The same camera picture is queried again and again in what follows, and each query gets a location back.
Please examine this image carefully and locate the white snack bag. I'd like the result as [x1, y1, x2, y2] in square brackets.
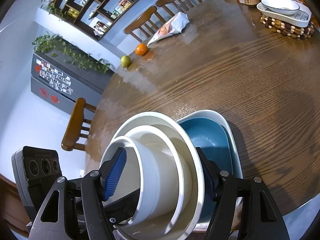
[147, 12, 189, 47]

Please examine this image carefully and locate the trailing green vine plant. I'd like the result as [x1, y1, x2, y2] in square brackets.
[32, 32, 115, 74]

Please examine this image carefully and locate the white rectangular dish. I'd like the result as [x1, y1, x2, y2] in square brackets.
[257, 2, 312, 27]

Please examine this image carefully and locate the white bowl dark rim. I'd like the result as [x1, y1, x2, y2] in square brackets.
[260, 0, 300, 16]

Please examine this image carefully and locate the white cylindrical bowl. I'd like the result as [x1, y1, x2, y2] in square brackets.
[99, 135, 184, 228]

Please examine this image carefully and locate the wooden bead trivet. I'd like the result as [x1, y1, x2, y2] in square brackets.
[259, 12, 315, 40]

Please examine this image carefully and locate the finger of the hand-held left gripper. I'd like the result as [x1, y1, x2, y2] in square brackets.
[102, 189, 140, 225]

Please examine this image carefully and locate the teal oval plate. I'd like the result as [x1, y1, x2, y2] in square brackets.
[179, 117, 234, 224]

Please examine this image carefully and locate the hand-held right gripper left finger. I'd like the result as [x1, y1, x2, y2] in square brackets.
[27, 147, 127, 240]

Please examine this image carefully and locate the grey refrigerator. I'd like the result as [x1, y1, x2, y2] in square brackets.
[30, 36, 114, 117]

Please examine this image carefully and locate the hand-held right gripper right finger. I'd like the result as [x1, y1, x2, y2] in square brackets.
[196, 147, 290, 240]

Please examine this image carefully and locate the small leafy shelf plant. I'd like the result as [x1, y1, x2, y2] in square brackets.
[40, 0, 69, 20]

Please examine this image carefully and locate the dark wooden wall shelf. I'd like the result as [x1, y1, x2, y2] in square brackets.
[49, 0, 168, 42]

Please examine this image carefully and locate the cluster of fridge magnets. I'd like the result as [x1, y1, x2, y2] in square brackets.
[35, 59, 74, 94]

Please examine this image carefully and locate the large patterned square plate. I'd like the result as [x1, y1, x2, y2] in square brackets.
[175, 109, 244, 227]

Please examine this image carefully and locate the speckled beige ribbed bowl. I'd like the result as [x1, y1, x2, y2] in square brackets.
[109, 111, 206, 240]

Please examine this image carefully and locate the white round bowl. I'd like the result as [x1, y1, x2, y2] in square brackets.
[124, 124, 193, 233]

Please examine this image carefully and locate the orange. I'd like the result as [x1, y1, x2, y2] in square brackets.
[135, 43, 148, 55]

